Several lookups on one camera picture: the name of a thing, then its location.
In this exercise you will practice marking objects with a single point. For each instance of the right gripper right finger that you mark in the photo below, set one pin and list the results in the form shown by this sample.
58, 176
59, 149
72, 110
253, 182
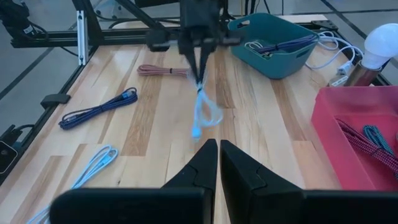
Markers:
248, 193

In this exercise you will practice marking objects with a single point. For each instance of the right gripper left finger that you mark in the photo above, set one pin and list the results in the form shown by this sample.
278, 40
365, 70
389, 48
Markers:
202, 174

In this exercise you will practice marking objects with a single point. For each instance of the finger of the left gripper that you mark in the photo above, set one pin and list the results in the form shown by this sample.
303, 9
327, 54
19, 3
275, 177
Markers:
207, 60
190, 60

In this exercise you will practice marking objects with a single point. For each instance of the teal plastic bin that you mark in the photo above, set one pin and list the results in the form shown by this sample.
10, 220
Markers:
280, 67

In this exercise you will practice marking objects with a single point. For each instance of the red plastic tray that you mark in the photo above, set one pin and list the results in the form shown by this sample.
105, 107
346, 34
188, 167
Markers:
335, 149

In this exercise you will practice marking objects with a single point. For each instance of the white bulb brass lamp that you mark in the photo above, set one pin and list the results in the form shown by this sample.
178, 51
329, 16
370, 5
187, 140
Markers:
381, 43

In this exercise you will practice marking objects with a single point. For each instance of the small black camera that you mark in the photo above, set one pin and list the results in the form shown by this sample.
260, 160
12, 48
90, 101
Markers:
6, 157

